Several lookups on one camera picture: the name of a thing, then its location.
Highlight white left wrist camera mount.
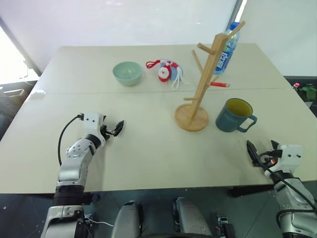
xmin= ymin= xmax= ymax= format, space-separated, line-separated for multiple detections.
xmin=83 ymin=112 xmax=106 ymax=145

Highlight red white blue pouch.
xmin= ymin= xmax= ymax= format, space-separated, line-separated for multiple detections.
xmin=145 ymin=59 xmax=179 ymax=83

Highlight small white object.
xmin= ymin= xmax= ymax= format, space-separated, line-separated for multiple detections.
xmin=30 ymin=90 xmax=46 ymax=100

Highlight grey rounded robot leg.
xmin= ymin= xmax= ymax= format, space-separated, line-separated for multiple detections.
xmin=171 ymin=196 xmax=213 ymax=238
xmin=109 ymin=200 xmax=145 ymax=238

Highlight blue label water bottle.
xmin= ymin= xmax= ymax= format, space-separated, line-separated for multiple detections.
xmin=213 ymin=21 xmax=242 ymax=76

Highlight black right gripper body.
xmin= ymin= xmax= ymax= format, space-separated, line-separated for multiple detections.
xmin=257 ymin=150 xmax=283 ymax=175

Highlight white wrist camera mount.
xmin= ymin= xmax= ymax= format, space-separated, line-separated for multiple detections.
xmin=83 ymin=112 xmax=106 ymax=145
xmin=275 ymin=144 xmax=305 ymax=174

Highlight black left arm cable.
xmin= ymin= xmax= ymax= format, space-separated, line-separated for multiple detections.
xmin=57 ymin=113 xmax=85 ymax=167

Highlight blue mug yellow inside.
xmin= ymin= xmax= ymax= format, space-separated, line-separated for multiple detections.
xmin=215 ymin=98 xmax=258 ymax=133

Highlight light blue pouch white cords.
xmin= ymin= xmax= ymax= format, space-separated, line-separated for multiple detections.
xmin=170 ymin=64 xmax=191 ymax=91

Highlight wooden mug tree stand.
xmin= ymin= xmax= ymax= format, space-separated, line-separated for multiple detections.
xmin=174 ymin=20 xmax=247 ymax=132

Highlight light green bowl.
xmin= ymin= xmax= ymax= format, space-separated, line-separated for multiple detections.
xmin=112 ymin=61 xmax=144 ymax=87

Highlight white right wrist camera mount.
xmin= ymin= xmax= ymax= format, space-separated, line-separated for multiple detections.
xmin=275 ymin=144 xmax=305 ymax=174

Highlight thin white cable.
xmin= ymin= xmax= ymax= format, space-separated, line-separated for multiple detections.
xmin=83 ymin=215 xmax=115 ymax=228

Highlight green potted plant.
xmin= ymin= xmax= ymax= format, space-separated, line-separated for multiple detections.
xmin=292 ymin=82 xmax=317 ymax=100

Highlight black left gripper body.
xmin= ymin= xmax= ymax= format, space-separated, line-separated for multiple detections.
xmin=100 ymin=123 xmax=117 ymax=141

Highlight small black device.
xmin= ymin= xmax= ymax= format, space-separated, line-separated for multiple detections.
xmin=215 ymin=215 xmax=236 ymax=238

